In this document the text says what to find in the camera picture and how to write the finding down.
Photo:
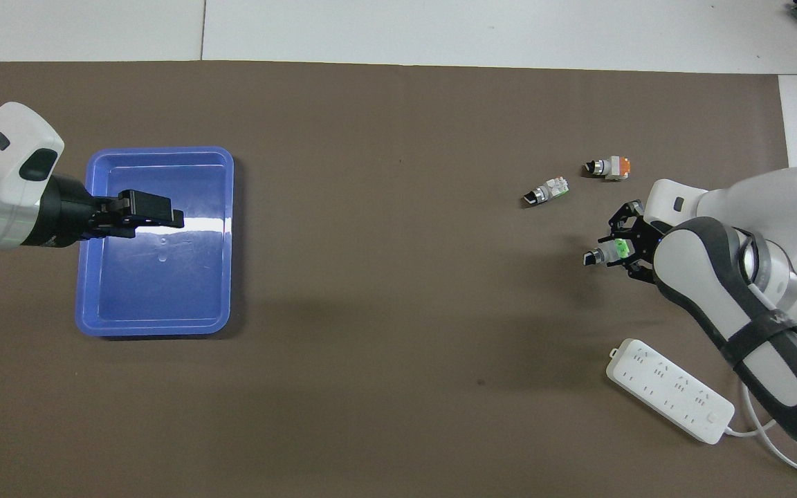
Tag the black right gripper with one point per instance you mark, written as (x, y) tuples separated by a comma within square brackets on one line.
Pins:
[(644, 235)]

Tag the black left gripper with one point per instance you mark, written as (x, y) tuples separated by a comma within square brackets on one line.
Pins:
[(70, 211)]

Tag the selector switch with green block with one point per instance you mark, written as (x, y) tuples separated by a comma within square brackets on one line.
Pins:
[(609, 252)]

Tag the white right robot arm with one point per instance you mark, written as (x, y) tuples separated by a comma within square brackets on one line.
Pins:
[(765, 277)]

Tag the blue plastic tray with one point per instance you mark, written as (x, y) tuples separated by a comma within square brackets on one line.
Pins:
[(156, 283)]

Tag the white power strip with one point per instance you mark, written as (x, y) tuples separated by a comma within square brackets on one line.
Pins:
[(668, 389)]

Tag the brown table mat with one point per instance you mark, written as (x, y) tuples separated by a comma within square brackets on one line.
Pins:
[(405, 277)]

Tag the selector switch with orange block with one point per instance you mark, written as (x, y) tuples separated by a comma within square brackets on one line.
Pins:
[(609, 168)]

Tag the selector switch with white block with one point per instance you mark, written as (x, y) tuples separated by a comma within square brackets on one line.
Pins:
[(549, 191)]

